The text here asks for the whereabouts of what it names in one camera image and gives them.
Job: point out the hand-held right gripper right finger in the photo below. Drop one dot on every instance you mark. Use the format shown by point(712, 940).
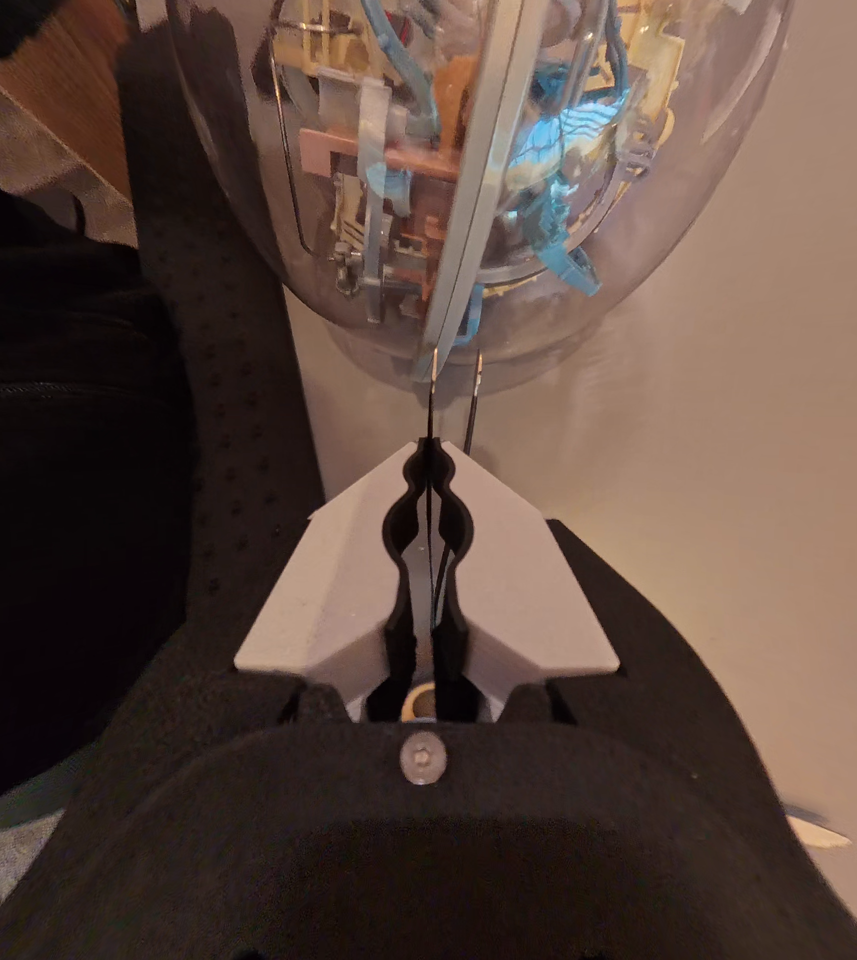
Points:
point(541, 600)

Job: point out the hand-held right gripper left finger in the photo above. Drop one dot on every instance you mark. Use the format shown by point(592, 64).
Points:
point(316, 600)

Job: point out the black pointed tweezers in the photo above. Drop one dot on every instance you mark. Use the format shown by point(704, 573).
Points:
point(430, 405)

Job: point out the clear maze ball toy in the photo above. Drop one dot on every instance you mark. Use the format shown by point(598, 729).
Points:
point(399, 180)

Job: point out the black perforated wrist rest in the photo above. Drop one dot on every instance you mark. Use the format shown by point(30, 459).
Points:
point(234, 420)

